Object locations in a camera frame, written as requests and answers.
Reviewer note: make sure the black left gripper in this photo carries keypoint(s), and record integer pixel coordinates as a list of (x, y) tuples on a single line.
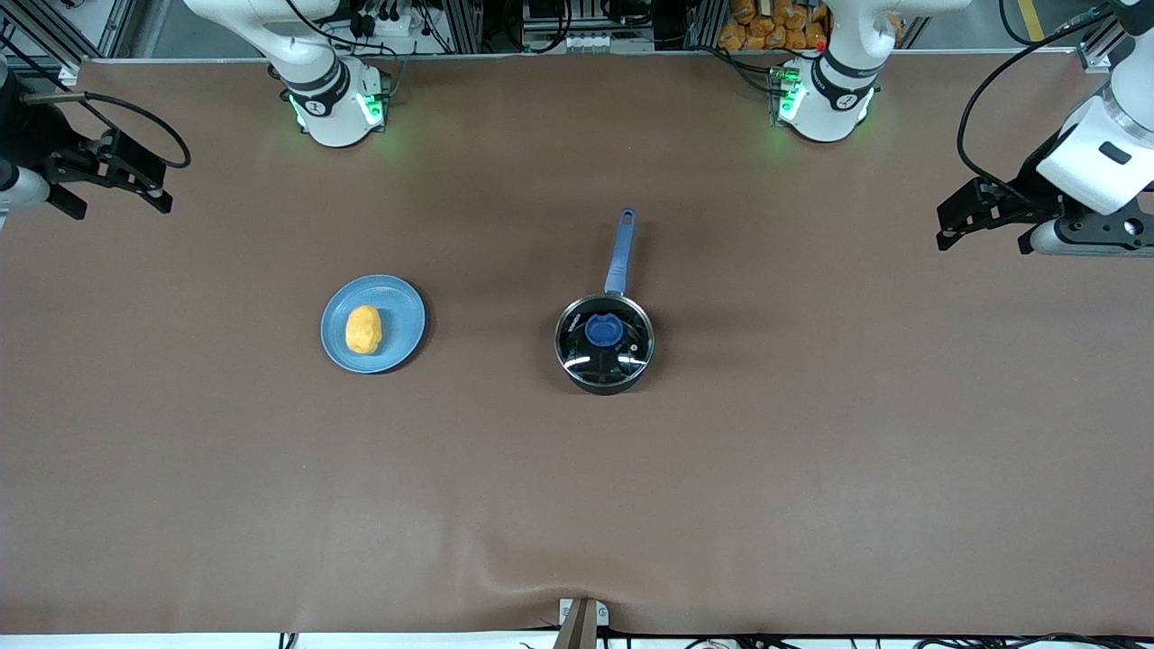
[(1030, 187)]

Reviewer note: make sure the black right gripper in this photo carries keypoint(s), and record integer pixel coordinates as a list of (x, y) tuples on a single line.
[(29, 137)]

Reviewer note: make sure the yellow potato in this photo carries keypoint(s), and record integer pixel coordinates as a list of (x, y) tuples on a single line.
[(363, 329)]

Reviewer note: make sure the glass lid blue knob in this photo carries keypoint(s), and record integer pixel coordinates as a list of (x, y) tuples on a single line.
[(622, 356)]

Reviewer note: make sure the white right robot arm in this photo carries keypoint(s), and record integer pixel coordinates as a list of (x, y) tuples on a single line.
[(325, 90)]

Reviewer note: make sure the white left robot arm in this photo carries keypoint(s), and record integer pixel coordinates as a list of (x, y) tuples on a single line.
[(838, 90)]

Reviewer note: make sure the bag of orange items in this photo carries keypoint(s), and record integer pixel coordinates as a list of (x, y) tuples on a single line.
[(766, 27)]

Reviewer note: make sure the blue round plate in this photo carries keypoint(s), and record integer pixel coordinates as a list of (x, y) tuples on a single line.
[(401, 315)]

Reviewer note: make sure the white power strip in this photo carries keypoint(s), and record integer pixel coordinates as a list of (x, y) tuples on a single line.
[(383, 22)]

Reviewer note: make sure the white terminal block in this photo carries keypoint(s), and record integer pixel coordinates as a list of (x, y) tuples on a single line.
[(577, 41)]

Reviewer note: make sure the brown table cover mat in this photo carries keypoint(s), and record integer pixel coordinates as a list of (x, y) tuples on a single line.
[(577, 505)]

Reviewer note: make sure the aluminium frame rail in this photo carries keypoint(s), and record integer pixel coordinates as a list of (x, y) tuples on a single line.
[(117, 27)]

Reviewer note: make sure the aluminium corner post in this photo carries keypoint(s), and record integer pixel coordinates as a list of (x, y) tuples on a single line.
[(1100, 45)]

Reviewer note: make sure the metal table edge bracket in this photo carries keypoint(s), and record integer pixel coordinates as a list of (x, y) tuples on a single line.
[(581, 622)]

